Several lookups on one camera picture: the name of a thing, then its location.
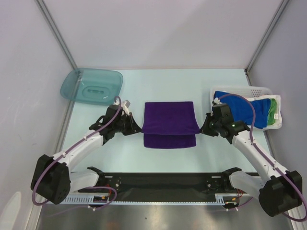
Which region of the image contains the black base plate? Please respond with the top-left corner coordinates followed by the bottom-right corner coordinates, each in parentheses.
top-left (97, 172), bottom-right (244, 203)

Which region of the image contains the teal plastic bin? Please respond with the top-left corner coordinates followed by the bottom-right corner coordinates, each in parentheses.
top-left (60, 68), bottom-right (123, 106)

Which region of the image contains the green microfibre towel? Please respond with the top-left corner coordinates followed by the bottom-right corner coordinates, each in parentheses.
top-left (267, 98), bottom-right (278, 126)

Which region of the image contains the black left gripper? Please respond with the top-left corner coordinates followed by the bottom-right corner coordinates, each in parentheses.
top-left (113, 112), bottom-right (142, 136)

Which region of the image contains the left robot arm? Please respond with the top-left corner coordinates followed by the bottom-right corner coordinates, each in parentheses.
top-left (30, 101), bottom-right (141, 206)

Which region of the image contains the purple towel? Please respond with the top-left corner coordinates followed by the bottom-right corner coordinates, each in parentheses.
top-left (142, 101), bottom-right (200, 149)

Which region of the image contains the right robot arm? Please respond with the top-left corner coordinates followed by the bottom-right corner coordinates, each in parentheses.
top-left (200, 103), bottom-right (307, 217)

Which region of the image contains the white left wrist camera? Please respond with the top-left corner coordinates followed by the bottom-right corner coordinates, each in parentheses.
top-left (113, 100), bottom-right (130, 115)

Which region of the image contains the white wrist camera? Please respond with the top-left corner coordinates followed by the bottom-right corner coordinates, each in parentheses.
top-left (212, 98), bottom-right (222, 105)
top-left (113, 100), bottom-right (130, 115)

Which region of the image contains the white plastic basket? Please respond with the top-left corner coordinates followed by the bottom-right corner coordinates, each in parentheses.
top-left (210, 86), bottom-right (274, 104)

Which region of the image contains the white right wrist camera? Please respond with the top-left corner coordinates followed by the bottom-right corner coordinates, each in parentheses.
top-left (212, 98), bottom-right (222, 105)

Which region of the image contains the blue towel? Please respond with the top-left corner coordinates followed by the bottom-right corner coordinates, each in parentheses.
top-left (214, 91), bottom-right (271, 129)

